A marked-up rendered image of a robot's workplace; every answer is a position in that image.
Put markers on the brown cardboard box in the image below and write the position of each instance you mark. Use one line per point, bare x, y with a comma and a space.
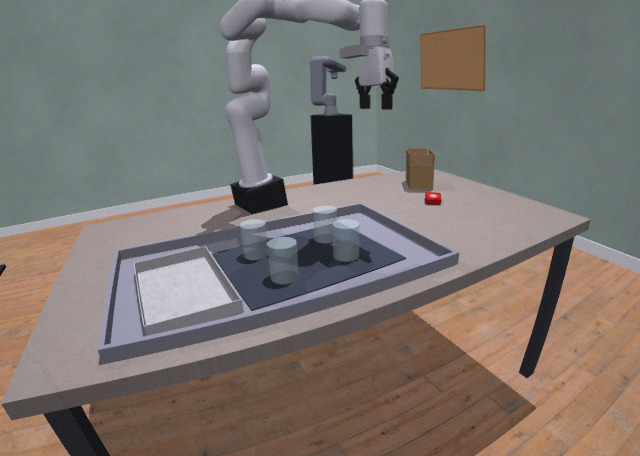
421, 169

